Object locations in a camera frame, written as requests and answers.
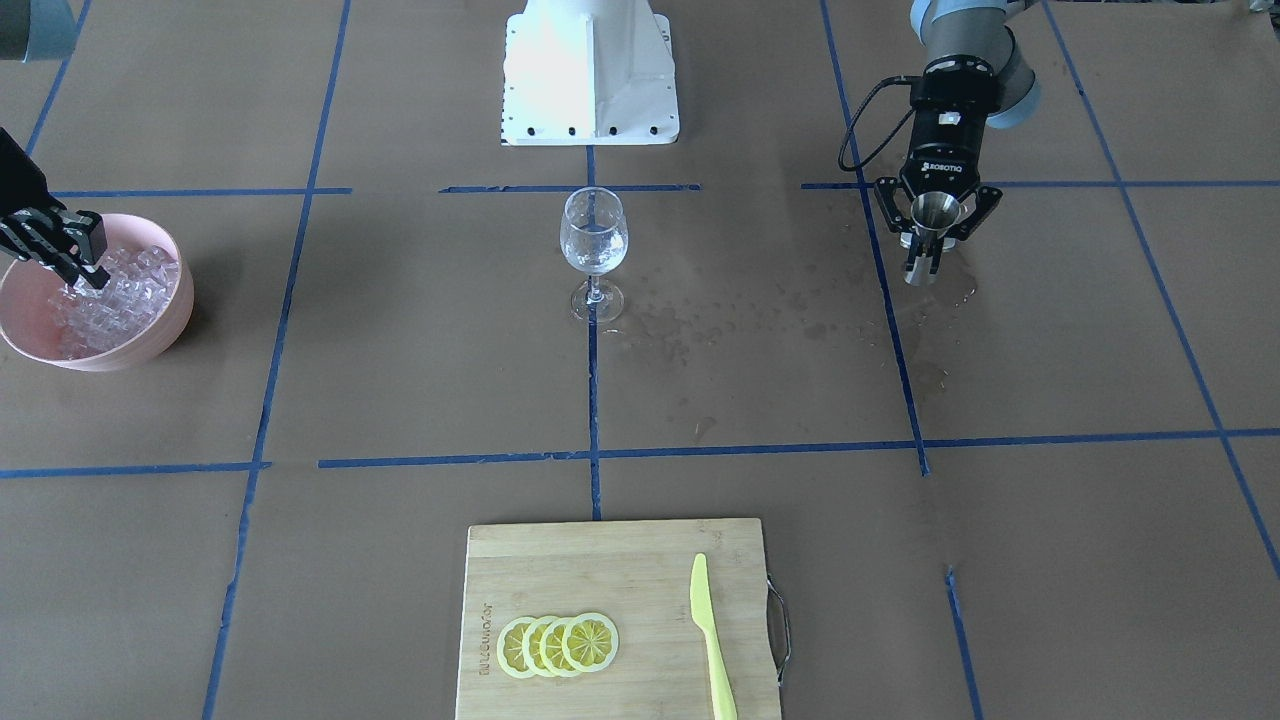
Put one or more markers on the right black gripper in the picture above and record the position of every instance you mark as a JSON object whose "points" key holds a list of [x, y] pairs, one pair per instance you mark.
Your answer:
{"points": [[22, 180]]}

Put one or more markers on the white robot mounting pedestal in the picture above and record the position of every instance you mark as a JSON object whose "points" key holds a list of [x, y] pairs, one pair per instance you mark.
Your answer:
{"points": [[589, 73]]}

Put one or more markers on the pink bowl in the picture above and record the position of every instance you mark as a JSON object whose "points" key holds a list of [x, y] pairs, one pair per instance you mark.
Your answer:
{"points": [[29, 318]]}

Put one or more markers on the lemon slice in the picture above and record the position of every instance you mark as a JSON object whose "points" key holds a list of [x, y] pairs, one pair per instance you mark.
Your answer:
{"points": [[590, 642], [531, 646], [551, 648], [511, 655]]}

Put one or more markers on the bamboo cutting board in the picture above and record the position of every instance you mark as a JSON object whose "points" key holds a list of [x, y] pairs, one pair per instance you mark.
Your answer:
{"points": [[638, 574]]}

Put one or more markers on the clear wine glass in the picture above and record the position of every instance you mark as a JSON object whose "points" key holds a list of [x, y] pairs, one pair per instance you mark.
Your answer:
{"points": [[593, 236]]}

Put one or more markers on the pile of clear ice cubes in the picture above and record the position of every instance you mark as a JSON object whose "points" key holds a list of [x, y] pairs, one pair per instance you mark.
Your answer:
{"points": [[90, 322]]}

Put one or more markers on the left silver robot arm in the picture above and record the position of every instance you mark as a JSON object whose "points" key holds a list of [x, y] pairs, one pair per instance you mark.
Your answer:
{"points": [[974, 78]]}

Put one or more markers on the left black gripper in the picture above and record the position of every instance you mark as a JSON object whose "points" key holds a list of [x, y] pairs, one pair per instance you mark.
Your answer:
{"points": [[941, 148]]}

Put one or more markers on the yellow plastic knife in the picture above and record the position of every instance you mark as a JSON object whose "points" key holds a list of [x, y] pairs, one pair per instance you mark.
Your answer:
{"points": [[702, 614]]}

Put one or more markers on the steel cocktail jigger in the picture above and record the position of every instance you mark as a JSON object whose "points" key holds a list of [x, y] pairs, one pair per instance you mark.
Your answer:
{"points": [[932, 215]]}

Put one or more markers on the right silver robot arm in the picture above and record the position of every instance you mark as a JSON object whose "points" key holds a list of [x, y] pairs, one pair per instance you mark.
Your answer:
{"points": [[37, 31]]}

